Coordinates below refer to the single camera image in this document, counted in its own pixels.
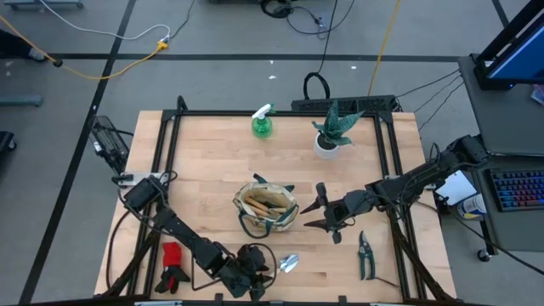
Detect white floor cable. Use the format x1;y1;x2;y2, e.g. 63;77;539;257
37;0;172;43

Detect green spray bottle white trigger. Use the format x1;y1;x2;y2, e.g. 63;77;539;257
250;103;276;140

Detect thin black desk cable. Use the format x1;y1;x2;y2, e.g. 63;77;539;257
397;69;462;99
414;76;463;114
418;82;465;131

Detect grey metal furniture foot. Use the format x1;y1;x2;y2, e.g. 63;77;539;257
3;0;85;10
0;93;43;108

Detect green-handled pruning shears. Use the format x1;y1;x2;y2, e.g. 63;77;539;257
357;229;377;281

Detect black looped floor cable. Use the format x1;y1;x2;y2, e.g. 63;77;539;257
303;0;340;101

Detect grey side desk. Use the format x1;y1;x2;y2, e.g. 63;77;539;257
457;54;544;252

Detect black monitor on stand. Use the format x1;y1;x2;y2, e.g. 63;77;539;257
473;0;544;91

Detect large wooden-handled steel trowel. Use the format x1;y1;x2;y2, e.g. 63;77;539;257
278;253;300;275

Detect person's leg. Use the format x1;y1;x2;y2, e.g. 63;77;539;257
0;28;47;63

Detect black floor cable bundle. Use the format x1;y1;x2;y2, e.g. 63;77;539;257
258;0;356;40

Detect backlit rainbow keyboard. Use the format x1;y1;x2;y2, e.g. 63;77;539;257
490;168;544;213

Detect red and black gardening glove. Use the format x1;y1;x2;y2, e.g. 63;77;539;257
154;241;192;295

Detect black aluminium table frame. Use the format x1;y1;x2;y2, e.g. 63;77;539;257
95;95;458;306

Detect yellow hanging cord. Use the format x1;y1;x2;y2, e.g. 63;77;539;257
367;0;403;97

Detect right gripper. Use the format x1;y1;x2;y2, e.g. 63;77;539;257
299;182;371;246

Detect snake plant in white pot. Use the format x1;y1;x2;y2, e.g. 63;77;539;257
311;99;366;162

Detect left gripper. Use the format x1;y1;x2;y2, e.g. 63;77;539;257
218;244;273;301

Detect yellow floor extension cable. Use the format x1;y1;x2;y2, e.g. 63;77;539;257
0;14;170;82

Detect black vented control box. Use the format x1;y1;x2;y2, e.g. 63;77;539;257
291;94;397;114

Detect white paper sheet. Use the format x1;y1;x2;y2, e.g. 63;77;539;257
434;174;478;207

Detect cream and green gardening bag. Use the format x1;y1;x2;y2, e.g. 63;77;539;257
232;173;300;240

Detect black floor stand foot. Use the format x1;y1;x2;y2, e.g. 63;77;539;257
0;130;18;153

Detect white and blue canister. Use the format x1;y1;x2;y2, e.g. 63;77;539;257
456;193;488;221

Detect black wire mesh cage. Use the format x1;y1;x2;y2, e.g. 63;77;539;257
88;115;131;173

